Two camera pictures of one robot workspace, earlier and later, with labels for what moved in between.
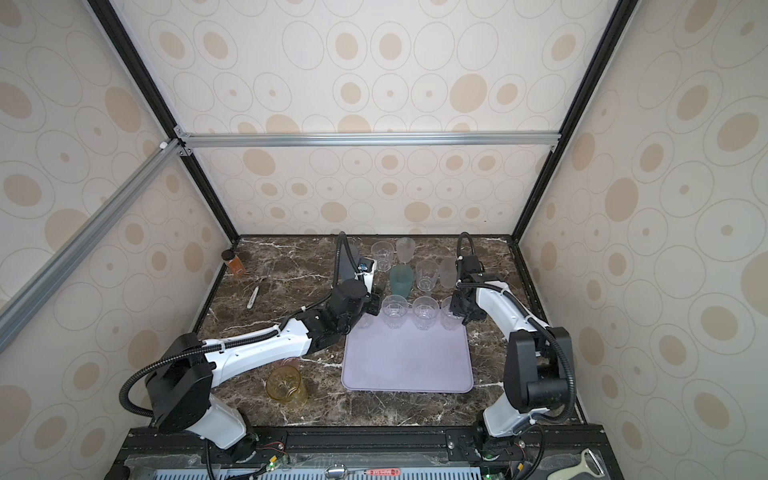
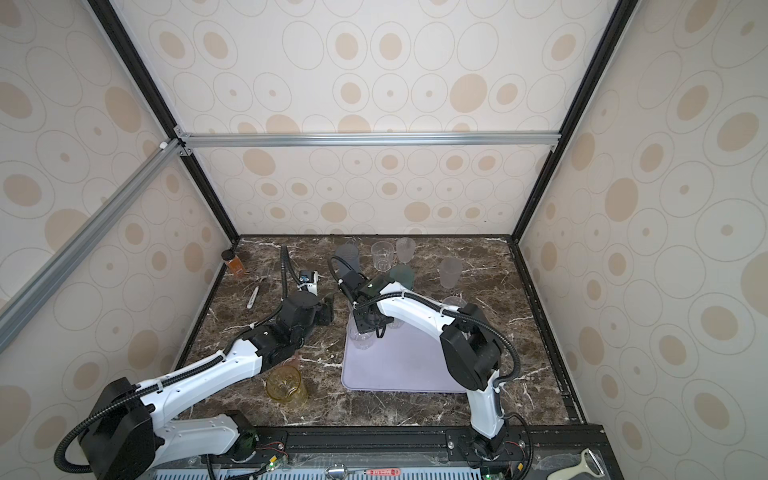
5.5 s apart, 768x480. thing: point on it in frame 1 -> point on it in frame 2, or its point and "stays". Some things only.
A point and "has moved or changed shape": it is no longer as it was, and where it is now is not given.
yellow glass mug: (284, 384) stays
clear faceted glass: (364, 321) has moved or changed shape
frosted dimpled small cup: (405, 247) stays
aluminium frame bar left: (20, 305) stays
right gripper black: (456, 307) -> (362, 327)
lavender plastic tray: (378, 358) stays
